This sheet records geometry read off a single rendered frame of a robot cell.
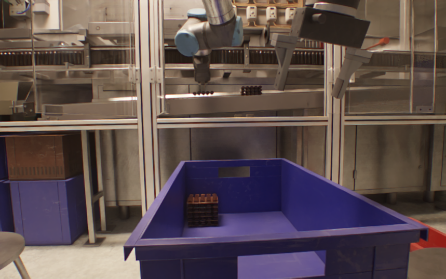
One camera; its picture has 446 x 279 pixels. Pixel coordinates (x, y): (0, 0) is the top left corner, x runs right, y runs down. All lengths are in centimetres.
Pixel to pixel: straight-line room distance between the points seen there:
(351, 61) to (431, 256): 50
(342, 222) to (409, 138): 136
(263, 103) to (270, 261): 70
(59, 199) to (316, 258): 110
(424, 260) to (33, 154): 145
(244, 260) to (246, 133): 84
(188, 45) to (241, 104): 39
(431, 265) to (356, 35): 53
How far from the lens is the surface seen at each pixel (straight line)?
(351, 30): 51
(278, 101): 113
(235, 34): 80
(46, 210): 137
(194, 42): 83
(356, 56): 53
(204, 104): 107
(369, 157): 169
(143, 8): 113
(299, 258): 68
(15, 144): 138
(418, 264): 72
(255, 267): 63
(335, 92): 55
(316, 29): 47
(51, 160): 129
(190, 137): 132
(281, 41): 46
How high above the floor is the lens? 58
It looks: 4 degrees down
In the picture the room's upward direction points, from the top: 1 degrees counter-clockwise
